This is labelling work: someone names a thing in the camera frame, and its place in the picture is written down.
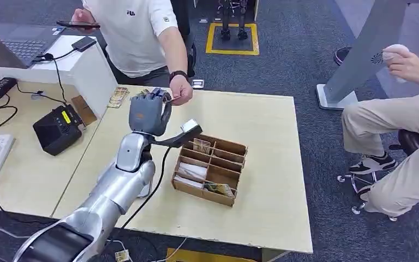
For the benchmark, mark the seated person's hand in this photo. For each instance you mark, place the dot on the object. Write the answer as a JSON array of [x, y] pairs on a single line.
[[410, 67]]

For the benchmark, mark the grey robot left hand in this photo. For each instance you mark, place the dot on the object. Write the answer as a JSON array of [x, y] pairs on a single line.
[[148, 112]]

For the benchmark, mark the person's left hand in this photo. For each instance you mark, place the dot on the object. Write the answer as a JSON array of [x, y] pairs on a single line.
[[181, 90]]

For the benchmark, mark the person's right hand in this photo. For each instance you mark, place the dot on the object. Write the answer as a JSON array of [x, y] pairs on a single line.
[[81, 16]]

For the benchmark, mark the black smartphone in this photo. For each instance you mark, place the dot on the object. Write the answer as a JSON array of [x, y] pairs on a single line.
[[77, 24]]

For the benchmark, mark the white tissue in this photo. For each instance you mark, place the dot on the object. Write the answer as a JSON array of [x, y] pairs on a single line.
[[395, 50]]

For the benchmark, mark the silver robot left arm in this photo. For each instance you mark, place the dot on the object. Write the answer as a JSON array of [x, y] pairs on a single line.
[[115, 191]]

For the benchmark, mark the black wristwatch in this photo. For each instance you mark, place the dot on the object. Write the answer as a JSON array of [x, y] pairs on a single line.
[[178, 74]]

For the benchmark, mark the silver floor socket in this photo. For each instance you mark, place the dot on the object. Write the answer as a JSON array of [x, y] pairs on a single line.
[[198, 83]]

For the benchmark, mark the black flat drive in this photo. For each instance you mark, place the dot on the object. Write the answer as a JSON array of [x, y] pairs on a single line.
[[84, 43]]

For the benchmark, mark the grey slanted floor stand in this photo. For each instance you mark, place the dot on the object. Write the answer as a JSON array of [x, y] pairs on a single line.
[[365, 43]]

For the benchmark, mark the seated person in beige trousers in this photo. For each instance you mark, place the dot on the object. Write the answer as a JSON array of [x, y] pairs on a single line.
[[394, 119]]

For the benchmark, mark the person in white shirt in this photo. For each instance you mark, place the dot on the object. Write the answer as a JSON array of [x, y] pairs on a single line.
[[133, 39]]

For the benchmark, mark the white desk partition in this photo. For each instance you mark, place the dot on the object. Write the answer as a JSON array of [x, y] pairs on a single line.
[[88, 77]]

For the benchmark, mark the grey laptop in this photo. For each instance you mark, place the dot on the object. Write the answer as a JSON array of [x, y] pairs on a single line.
[[25, 45]]

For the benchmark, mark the brown wooden panel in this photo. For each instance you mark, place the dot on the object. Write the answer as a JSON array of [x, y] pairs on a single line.
[[84, 109]]

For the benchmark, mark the black round floor object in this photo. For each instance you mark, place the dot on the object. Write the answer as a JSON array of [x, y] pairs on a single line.
[[341, 56]]

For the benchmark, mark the black stool with castors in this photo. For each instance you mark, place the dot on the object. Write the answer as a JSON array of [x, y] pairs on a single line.
[[410, 139]]

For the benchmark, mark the white card stack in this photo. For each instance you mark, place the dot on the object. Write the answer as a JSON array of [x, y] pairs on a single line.
[[192, 170]]

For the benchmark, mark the grey flat power bank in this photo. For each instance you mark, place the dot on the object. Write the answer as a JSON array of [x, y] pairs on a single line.
[[145, 190]]

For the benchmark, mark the thin card stack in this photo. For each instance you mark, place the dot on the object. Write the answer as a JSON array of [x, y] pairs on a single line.
[[188, 182]]

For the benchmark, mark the black robot legs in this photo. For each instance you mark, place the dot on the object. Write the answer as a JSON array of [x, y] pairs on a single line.
[[227, 21]]

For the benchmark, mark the black device with yellow label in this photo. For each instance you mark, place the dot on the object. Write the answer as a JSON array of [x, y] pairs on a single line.
[[56, 132]]

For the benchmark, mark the wooden compartment card box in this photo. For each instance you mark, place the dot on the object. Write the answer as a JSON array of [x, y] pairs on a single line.
[[227, 173]]

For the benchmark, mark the printed card lying in box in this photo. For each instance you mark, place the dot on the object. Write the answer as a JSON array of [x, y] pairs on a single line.
[[219, 190]]

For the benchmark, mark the black power adapter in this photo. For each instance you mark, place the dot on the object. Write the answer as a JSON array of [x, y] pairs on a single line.
[[0, 88]]

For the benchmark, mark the printed card on floor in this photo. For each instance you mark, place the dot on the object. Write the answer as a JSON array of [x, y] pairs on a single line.
[[122, 255]]

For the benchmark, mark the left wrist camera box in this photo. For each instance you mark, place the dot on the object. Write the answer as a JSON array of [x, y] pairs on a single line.
[[190, 126]]

